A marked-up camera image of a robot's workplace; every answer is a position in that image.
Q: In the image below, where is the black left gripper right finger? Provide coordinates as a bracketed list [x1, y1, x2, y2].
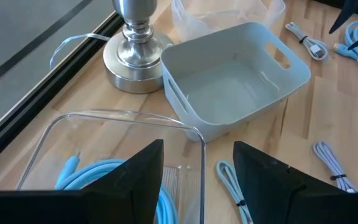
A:
[232, 140, 358, 224]

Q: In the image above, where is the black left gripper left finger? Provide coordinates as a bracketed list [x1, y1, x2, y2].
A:
[0, 139, 165, 224]

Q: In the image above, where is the white USB cable bundle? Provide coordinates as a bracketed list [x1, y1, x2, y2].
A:
[285, 21, 329, 62]

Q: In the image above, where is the purple USB cable bundle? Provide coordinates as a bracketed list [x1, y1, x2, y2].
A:
[312, 141, 358, 194]

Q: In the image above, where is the light blue USB cable bundle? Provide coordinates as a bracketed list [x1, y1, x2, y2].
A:
[215, 160, 254, 224]

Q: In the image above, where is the clear rigid plastic container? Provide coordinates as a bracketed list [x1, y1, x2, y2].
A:
[16, 108, 206, 224]

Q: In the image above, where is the grey plastic bin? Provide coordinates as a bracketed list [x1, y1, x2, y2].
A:
[160, 21, 312, 143]

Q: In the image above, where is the frosted translucent plastic bin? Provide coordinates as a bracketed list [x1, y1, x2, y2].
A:
[170, 0, 287, 43]

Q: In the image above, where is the silver lamp with white shade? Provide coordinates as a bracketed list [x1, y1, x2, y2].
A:
[103, 0, 175, 95]

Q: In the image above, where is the black aluminium table frame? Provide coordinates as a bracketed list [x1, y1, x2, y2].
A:
[0, 12, 126, 174]

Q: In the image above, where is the clear lamp cord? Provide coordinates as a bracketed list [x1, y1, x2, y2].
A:
[48, 32, 111, 71]

